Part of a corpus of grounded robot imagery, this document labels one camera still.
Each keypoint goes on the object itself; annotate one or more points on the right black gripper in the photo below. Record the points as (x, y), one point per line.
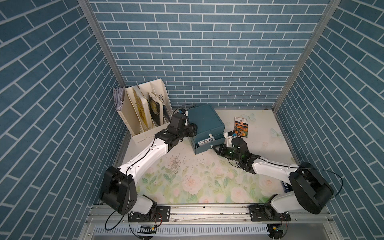
(222, 149)

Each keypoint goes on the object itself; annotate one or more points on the yellow cover book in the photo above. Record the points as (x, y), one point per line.
(143, 108)

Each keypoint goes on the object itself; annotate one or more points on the orange flower seed bag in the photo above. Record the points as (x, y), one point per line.
(241, 127)

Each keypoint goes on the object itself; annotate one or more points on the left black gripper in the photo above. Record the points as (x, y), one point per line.
(192, 131)

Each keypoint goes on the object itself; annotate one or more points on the blue black pen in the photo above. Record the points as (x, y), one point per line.
(286, 187)

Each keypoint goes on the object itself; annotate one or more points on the purple paper stack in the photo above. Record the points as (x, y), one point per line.
(119, 96)

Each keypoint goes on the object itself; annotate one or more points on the cream file organizer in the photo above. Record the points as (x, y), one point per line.
(130, 114)

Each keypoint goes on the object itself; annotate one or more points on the teal plastic drawer cabinet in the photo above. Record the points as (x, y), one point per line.
(208, 122)

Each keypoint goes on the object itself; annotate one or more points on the pink flower seed bag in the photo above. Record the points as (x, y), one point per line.
(206, 141)

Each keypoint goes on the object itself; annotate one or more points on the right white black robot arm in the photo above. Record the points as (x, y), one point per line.
(308, 190)

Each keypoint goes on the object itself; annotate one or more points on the dark sunflower cover book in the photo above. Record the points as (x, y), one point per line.
(156, 108)

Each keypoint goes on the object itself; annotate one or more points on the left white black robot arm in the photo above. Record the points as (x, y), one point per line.
(118, 188)

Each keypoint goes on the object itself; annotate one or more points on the teal drawer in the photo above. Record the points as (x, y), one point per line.
(219, 140)

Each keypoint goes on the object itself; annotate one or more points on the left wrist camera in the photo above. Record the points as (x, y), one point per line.
(183, 111)

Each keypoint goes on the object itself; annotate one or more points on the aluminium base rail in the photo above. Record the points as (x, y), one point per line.
(209, 222)

